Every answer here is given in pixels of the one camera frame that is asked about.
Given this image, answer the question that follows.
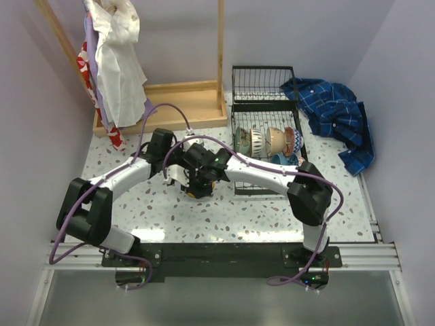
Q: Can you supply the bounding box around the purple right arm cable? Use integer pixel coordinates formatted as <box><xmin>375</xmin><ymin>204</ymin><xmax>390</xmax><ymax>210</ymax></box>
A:
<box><xmin>162</xmin><ymin>135</ymin><xmax>344</xmax><ymax>290</ymax></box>

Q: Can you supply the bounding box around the lavender hanging garment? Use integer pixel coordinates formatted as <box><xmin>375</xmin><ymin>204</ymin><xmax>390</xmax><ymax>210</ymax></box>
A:
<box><xmin>85</xmin><ymin>7</ymin><xmax>152</xmax><ymax>128</ymax></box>

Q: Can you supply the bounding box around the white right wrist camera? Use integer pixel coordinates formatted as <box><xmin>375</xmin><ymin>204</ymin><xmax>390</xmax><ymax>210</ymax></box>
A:
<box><xmin>164</xmin><ymin>164</ymin><xmax>190</xmax><ymax>187</ymax></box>

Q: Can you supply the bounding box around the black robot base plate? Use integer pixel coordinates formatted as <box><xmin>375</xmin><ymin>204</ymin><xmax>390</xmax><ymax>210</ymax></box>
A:
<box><xmin>102</xmin><ymin>242</ymin><xmax>343</xmax><ymax>285</ymax></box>

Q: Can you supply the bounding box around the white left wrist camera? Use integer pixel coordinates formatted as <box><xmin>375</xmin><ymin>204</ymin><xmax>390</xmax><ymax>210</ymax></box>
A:
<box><xmin>183</xmin><ymin>135</ymin><xmax>204</xmax><ymax>150</ymax></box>

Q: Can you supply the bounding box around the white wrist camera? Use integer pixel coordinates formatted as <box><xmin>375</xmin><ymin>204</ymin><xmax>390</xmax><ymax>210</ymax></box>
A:
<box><xmin>183</xmin><ymin>135</ymin><xmax>204</xmax><ymax>150</ymax></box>
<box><xmin>164</xmin><ymin>164</ymin><xmax>190</xmax><ymax>187</ymax></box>

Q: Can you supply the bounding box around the aluminium rail frame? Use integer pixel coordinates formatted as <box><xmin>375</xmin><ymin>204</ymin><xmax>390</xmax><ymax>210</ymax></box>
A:
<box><xmin>26</xmin><ymin>176</ymin><xmax>417</xmax><ymax>325</ymax></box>

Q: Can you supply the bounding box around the yellow rimmed bowl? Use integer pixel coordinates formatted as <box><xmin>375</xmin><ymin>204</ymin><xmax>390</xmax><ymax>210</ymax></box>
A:
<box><xmin>184</xmin><ymin>182</ymin><xmax>215</xmax><ymax>199</ymax></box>

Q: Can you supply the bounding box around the white black striped bowl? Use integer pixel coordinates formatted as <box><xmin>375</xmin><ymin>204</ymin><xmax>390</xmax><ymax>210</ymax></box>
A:
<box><xmin>250</xmin><ymin>128</ymin><xmax>264</xmax><ymax>157</ymax></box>

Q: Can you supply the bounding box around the cream beige bowl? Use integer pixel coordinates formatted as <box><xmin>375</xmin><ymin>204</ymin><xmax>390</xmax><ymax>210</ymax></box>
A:
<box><xmin>266</xmin><ymin>127</ymin><xmax>286</xmax><ymax>156</ymax></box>

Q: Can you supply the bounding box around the light green bowl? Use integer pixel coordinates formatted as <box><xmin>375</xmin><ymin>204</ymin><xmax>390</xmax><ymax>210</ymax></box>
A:
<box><xmin>234</xmin><ymin>126</ymin><xmax>251</xmax><ymax>156</ymax></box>

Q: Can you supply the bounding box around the blue triangle patterned bowl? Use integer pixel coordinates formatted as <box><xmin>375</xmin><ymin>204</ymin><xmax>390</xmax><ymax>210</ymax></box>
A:
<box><xmin>288</xmin><ymin>153</ymin><xmax>305</xmax><ymax>166</ymax></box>

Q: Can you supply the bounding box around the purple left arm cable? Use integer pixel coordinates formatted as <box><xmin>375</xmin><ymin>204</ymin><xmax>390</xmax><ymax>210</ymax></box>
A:
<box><xmin>49</xmin><ymin>103</ymin><xmax>194</xmax><ymax>290</ymax></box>

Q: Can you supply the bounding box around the black wire dish rack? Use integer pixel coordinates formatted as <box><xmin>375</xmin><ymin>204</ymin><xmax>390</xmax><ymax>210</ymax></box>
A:
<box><xmin>230</xmin><ymin>65</ymin><xmax>311</xmax><ymax>196</ymax></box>

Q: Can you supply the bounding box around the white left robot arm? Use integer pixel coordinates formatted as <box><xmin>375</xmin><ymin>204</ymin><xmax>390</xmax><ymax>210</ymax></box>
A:
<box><xmin>56</xmin><ymin>128</ymin><xmax>176</xmax><ymax>266</ymax></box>

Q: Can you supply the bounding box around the red blue patterned bowl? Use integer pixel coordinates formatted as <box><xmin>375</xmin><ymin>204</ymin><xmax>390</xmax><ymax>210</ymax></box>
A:
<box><xmin>283</xmin><ymin>127</ymin><xmax>304</xmax><ymax>157</ymax></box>

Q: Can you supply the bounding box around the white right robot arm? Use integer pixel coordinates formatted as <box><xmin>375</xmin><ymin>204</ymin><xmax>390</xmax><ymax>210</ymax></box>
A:
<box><xmin>183</xmin><ymin>143</ymin><xmax>333</xmax><ymax>267</ymax></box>

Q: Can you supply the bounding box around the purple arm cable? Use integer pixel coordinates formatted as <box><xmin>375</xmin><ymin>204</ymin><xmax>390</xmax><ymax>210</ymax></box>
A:
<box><xmin>162</xmin><ymin>135</ymin><xmax>344</xmax><ymax>290</ymax></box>
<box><xmin>49</xmin><ymin>103</ymin><xmax>194</xmax><ymax>290</ymax></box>

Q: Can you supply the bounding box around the blue plaid shirt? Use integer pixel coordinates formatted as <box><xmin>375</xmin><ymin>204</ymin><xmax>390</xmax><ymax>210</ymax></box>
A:
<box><xmin>280</xmin><ymin>78</ymin><xmax>375</xmax><ymax>177</ymax></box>

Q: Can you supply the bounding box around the teal blue bowl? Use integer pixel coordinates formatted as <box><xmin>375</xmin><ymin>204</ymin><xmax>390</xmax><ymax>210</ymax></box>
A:
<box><xmin>270</xmin><ymin>153</ymin><xmax>290</xmax><ymax>166</ymax></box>

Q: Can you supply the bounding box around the white hanging shirt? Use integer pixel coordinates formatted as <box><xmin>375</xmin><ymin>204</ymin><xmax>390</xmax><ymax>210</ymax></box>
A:
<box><xmin>84</xmin><ymin>1</ymin><xmax>147</xmax><ymax>128</ymax></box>

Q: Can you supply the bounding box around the red white floral garment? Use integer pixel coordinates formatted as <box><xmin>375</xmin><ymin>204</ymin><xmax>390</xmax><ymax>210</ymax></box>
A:
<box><xmin>76</xmin><ymin>39</ymin><xmax>126</xmax><ymax>151</ymax></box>

